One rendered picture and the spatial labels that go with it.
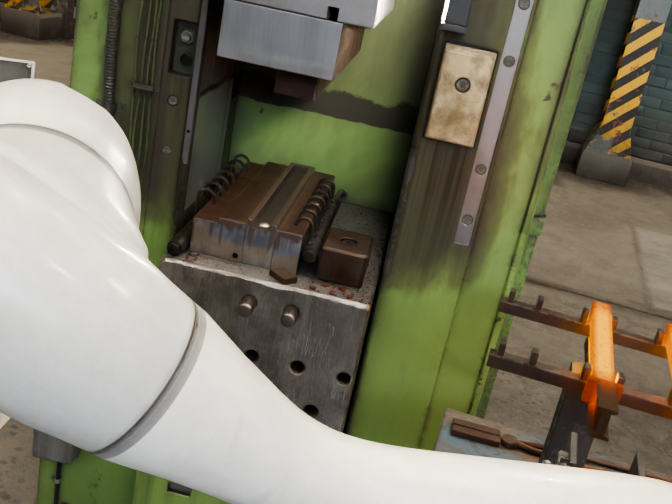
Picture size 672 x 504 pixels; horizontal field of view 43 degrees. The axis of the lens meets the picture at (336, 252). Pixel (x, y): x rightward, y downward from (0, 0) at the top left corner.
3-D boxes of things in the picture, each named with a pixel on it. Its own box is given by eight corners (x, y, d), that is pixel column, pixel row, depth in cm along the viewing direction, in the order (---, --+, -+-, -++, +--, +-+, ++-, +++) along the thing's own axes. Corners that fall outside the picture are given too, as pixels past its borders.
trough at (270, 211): (275, 232, 153) (277, 225, 152) (247, 226, 153) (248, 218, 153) (313, 173, 192) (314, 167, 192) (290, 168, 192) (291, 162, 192)
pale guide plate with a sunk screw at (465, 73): (472, 148, 155) (497, 54, 149) (424, 137, 156) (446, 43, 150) (472, 145, 157) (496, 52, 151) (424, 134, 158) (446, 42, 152)
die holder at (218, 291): (323, 514, 165) (370, 306, 149) (133, 466, 167) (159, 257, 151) (356, 376, 217) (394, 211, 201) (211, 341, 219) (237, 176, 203)
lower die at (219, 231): (295, 275, 155) (303, 231, 152) (189, 250, 156) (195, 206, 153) (328, 207, 194) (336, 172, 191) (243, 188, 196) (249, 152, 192)
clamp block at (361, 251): (360, 290, 154) (368, 257, 152) (315, 279, 155) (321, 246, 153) (367, 266, 166) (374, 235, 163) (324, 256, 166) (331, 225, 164)
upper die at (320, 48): (332, 81, 142) (343, 23, 139) (216, 56, 144) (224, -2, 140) (360, 51, 182) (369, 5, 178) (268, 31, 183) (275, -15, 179)
